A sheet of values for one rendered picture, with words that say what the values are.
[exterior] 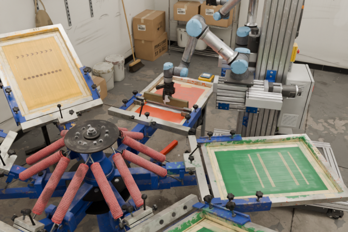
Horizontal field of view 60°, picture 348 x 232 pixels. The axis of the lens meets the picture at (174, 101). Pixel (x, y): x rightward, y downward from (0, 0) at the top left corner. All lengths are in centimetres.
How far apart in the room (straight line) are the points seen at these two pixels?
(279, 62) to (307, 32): 325
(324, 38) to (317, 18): 36
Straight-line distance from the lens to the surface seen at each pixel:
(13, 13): 385
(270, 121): 283
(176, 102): 250
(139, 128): 220
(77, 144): 170
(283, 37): 249
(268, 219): 306
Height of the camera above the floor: 234
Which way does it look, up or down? 31 degrees down
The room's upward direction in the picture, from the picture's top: straight up
